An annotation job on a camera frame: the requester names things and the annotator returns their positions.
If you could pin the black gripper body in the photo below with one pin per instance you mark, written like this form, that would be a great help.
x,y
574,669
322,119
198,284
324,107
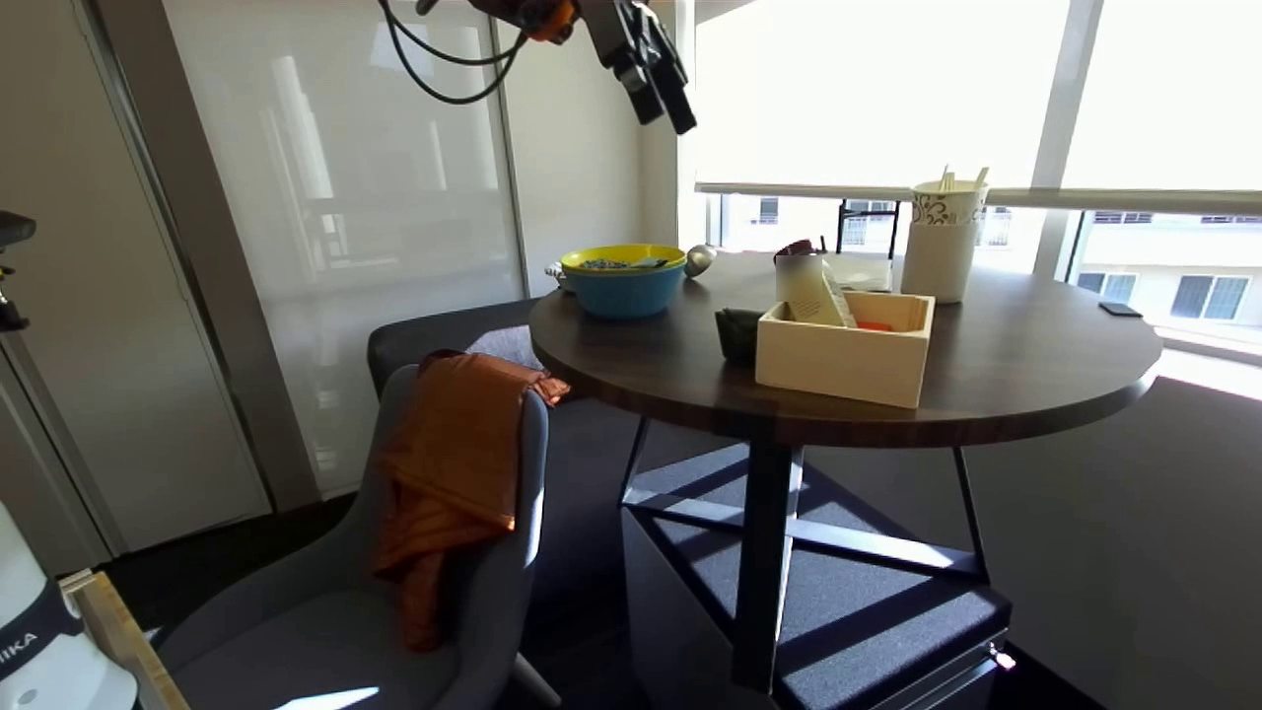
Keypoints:
x,y
614,26

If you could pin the white window railing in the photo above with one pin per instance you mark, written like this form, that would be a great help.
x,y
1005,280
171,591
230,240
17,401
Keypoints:
x,y
1155,199

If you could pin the small silver round pot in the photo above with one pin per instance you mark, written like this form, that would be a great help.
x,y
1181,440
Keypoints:
x,y
698,260

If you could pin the black tripod head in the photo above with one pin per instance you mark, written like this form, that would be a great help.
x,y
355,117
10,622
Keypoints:
x,y
10,269

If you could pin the blue bowl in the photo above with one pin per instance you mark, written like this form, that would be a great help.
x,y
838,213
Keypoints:
x,y
624,298

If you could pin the yellow bowl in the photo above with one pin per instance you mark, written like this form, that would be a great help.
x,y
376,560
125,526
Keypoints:
x,y
616,257

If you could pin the white cover with black band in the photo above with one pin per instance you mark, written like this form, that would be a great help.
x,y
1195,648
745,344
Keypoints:
x,y
40,670

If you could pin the white jug with utensils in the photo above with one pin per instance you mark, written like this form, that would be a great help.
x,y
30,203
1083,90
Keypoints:
x,y
940,240

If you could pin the orange jacket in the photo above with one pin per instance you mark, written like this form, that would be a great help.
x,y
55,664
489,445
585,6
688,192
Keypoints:
x,y
447,457

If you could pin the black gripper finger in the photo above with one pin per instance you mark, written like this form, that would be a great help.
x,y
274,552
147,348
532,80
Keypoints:
x,y
677,90
646,94

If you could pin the black balcony chair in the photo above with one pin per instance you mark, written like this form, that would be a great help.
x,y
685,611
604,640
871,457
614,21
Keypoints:
x,y
869,207

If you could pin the spice bottle with black cap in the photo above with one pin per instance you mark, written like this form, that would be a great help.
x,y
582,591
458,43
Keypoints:
x,y
813,298

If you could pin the dark upholstered seat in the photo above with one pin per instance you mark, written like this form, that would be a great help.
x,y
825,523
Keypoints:
x,y
418,338

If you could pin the grey shell chair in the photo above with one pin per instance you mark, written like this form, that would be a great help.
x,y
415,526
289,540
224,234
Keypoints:
x,y
302,615

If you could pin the small black cup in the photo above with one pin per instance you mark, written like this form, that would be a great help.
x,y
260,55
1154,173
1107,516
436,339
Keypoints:
x,y
734,338

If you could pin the black table pedestal leg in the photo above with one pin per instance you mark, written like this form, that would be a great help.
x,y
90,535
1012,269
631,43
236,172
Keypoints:
x,y
767,565

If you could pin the light wooden stick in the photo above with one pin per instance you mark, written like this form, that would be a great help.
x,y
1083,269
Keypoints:
x,y
118,637

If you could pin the small flat black object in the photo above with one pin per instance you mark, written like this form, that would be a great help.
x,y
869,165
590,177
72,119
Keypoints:
x,y
1118,307

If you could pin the small orange item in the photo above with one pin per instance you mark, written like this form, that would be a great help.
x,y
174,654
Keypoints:
x,y
871,324

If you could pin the light wooden box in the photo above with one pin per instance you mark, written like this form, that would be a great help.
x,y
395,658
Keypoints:
x,y
842,360

